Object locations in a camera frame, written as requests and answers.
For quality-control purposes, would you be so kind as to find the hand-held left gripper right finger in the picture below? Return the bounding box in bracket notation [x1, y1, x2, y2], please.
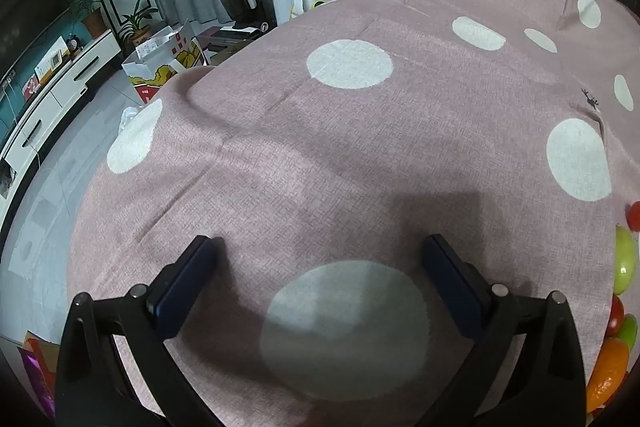
[420, 233, 587, 427]

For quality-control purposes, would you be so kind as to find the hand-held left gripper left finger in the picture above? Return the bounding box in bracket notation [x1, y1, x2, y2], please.
[54, 234, 218, 427]

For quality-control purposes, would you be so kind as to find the green apple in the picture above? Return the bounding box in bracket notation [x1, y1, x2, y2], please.
[613, 224, 640, 297]

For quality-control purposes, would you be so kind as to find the orange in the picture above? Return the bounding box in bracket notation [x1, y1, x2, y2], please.
[585, 337, 632, 414]

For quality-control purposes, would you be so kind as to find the green mango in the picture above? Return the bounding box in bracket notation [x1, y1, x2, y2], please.
[614, 314, 640, 353]

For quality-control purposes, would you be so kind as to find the pink polka-dot cloth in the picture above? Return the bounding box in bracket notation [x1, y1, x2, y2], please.
[67, 0, 640, 427]

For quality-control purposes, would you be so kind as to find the orange purple box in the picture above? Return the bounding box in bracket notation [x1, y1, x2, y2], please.
[20, 332, 58, 418]

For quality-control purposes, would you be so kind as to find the white plastic bag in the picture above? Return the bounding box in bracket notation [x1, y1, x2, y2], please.
[118, 106, 146, 132]

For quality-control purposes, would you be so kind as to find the printed cardboard box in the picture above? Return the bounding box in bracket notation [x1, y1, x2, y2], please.
[121, 19, 213, 105]

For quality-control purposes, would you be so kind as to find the white low cabinet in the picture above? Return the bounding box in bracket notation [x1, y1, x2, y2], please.
[0, 29, 123, 202]

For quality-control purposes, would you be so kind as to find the white desk calendar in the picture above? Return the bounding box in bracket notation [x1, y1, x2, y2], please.
[35, 36, 71, 80]

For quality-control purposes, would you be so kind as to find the potted plant in brown pot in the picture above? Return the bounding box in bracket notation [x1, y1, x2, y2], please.
[67, 0, 108, 40]
[117, 0, 158, 48]

